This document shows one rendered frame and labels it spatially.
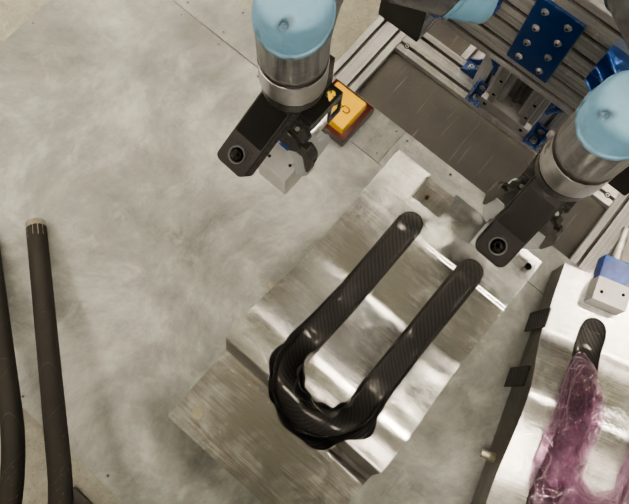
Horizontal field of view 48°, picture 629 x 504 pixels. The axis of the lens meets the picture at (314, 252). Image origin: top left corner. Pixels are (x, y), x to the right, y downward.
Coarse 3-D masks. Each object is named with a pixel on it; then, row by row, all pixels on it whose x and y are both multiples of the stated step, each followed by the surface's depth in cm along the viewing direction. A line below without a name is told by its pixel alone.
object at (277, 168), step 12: (324, 120) 100; (312, 132) 99; (276, 144) 97; (276, 156) 96; (288, 156) 96; (264, 168) 97; (276, 168) 96; (288, 168) 96; (276, 180) 98; (288, 180) 96
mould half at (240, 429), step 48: (384, 192) 102; (336, 240) 101; (432, 240) 101; (288, 288) 96; (384, 288) 100; (432, 288) 100; (480, 288) 99; (240, 336) 92; (336, 336) 94; (384, 336) 97; (480, 336) 98; (240, 384) 98; (336, 384) 91; (432, 384) 95; (192, 432) 96; (240, 432) 96; (288, 432) 96; (384, 432) 89; (240, 480) 95; (288, 480) 95; (336, 480) 95
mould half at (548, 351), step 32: (576, 288) 103; (576, 320) 102; (608, 320) 102; (544, 352) 100; (608, 352) 101; (544, 384) 96; (608, 384) 98; (512, 416) 98; (544, 416) 94; (608, 416) 95; (512, 448) 94; (608, 448) 94; (480, 480) 100; (512, 480) 94; (608, 480) 93
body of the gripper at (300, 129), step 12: (324, 96) 84; (336, 96) 84; (288, 108) 77; (300, 108) 78; (312, 108) 84; (324, 108) 84; (336, 108) 88; (300, 120) 84; (312, 120) 83; (288, 132) 84; (300, 132) 83; (288, 144) 87
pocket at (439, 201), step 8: (424, 184) 106; (432, 184) 105; (416, 192) 106; (424, 192) 106; (432, 192) 106; (440, 192) 104; (424, 200) 105; (432, 200) 105; (440, 200) 105; (448, 200) 105; (432, 208) 105; (440, 208) 105; (440, 216) 105
